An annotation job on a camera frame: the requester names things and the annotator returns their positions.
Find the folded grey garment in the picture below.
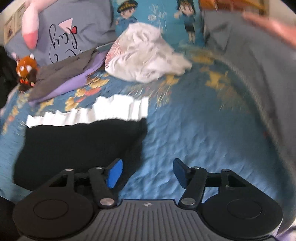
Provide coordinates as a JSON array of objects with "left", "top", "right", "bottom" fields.
[{"left": 28, "top": 48, "right": 98, "bottom": 101}]

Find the orange wooden headboard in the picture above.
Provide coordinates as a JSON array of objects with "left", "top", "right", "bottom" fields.
[{"left": 198, "top": 0, "right": 269, "bottom": 16}]

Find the folded purple garment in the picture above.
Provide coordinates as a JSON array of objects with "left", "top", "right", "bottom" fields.
[{"left": 28, "top": 50, "right": 108, "bottom": 106}]

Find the pink white plush toy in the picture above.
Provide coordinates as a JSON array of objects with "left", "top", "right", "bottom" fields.
[{"left": 21, "top": 0, "right": 57, "bottom": 50}]

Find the white floral crumpled garment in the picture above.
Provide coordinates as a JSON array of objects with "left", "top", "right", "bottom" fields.
[{"left": 105, "top": 22, "right": 192, "bottom": 83}]

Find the blue police cartoon cushion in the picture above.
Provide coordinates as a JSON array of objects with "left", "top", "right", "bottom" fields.
[{"left": 112, "top": 1, "right": 205, "bottom": 47}]

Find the black white knit cardigan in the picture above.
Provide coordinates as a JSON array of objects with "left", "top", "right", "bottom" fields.
[{"left": 13, "top": 94, "right": 149, "bottom": 191}]

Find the lavender script pillow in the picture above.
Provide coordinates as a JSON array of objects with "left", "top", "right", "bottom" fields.
[{"left": 5, "top": 1, "right": 116, "bottom": 66}]

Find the grey blue blanket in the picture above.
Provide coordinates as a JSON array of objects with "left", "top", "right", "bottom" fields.
[{"left": 202, "top": 9, "right": 296, "bottom": 232}]

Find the red panda plush toy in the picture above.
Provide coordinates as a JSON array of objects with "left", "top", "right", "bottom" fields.
[{"left": 16, "top": 54, "right": 38, "bottom": 93}]

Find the blue floral quilted bedspread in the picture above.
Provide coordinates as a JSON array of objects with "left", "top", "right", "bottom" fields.
[{"left": 1, "top": 49, "right": 295, "bottom": 207}]

